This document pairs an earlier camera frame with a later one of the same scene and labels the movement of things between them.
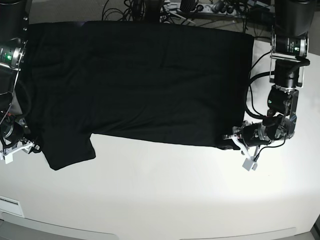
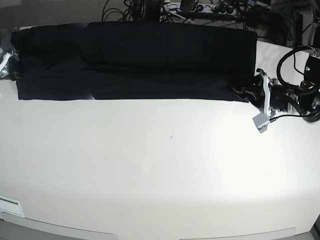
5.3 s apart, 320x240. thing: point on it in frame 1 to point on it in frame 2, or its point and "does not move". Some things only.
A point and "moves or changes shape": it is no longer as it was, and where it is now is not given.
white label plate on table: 11,205 does not move
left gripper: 12,133 to 8,64
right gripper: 252,135 to 277,98
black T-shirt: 165,83 moves or changes shape
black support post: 152,11 does not move
